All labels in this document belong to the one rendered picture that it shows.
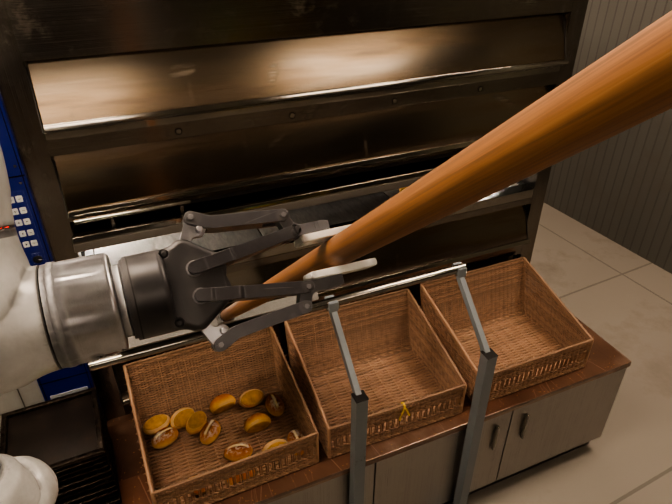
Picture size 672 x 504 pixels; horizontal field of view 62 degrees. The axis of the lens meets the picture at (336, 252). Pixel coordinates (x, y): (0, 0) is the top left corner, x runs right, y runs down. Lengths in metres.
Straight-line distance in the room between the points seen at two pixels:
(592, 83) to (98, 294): 0.38
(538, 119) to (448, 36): 1.82
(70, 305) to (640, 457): 2.92
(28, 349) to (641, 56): 0.44
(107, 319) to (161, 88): 1.30
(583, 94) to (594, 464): 2.86
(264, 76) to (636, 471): 2.40
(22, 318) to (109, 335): 0.06
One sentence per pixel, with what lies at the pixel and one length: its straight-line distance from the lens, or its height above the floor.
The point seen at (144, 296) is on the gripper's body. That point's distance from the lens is 0.49.
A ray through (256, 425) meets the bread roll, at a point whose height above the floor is 0.64.
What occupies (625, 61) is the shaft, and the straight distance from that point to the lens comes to 0.23.
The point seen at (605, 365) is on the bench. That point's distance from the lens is 2.66.
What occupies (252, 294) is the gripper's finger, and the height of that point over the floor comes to 1.94.
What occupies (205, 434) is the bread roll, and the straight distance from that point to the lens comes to 2.14.
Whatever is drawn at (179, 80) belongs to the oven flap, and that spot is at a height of 1.80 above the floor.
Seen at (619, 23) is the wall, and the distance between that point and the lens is 4.57.
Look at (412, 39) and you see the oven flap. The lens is 2.00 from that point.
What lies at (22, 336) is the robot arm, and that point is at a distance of 0.49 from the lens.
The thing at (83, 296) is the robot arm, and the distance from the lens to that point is 0.49.
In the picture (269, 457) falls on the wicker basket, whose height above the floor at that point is 0.70.
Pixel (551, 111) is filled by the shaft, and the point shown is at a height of 2.17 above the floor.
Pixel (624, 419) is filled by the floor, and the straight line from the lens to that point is 3.32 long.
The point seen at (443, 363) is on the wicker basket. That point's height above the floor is 0.71.
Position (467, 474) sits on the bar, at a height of 0.34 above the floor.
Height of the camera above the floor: 2.25
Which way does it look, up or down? 33 degrees down
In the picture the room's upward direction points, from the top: straight up
